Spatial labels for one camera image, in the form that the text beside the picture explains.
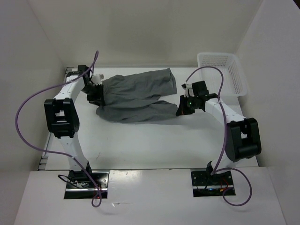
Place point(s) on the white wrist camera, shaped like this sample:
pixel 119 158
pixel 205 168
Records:
pixel 97 79
pixel 188 90

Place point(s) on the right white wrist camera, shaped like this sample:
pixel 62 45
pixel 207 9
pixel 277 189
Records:
pixel 188 90

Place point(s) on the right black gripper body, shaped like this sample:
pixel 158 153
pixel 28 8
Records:
pixel 189 105

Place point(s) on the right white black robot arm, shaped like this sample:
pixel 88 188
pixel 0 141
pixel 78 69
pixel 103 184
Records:
pixel 241 134

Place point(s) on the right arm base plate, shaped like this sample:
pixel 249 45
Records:
pixel 206 186

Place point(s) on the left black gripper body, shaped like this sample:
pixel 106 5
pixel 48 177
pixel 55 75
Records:
pixel 94 93

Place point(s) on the white perforated plastic basket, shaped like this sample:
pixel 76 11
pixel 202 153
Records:
pixel 234 79

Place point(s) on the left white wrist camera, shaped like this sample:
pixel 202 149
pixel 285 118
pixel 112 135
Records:
pixel 97 79

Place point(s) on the grey shorts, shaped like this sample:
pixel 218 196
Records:
pixel 136 98

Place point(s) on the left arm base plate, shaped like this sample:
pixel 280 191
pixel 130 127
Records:
pixel 98 185

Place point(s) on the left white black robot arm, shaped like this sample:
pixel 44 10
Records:
pixel 63 121

